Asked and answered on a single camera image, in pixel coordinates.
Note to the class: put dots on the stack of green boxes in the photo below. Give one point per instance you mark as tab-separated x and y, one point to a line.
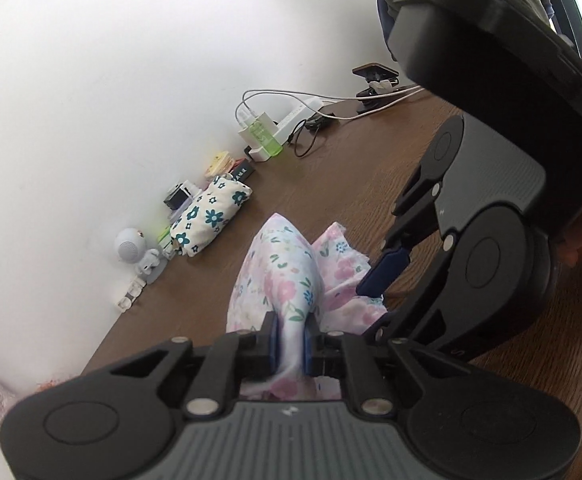
168	239

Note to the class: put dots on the black flat box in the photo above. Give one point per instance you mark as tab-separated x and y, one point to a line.
244	170

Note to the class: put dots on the folded blue flower cloth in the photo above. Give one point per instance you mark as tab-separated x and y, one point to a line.
211	215

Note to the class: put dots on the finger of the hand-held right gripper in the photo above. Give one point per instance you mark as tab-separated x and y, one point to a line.
411	320
386	272

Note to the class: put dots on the black window frame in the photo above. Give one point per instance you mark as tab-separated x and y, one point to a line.
563	5

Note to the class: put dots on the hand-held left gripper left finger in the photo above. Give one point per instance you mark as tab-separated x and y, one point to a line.
272	345

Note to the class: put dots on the white astronaut speaker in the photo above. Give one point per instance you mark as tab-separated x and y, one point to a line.
133	250

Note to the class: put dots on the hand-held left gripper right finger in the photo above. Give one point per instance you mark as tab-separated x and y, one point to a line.
309	350

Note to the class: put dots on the white power strip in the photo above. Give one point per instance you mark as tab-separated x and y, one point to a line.
298	115

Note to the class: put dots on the phone on clamp holder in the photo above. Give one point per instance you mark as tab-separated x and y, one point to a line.
376	82

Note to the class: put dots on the yellow sticky notes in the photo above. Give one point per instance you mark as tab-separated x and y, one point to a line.
219	164

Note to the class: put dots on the green bottle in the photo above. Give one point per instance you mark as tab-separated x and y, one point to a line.
268	137

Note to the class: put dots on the pink floral dress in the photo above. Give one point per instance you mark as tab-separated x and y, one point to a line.
281	270

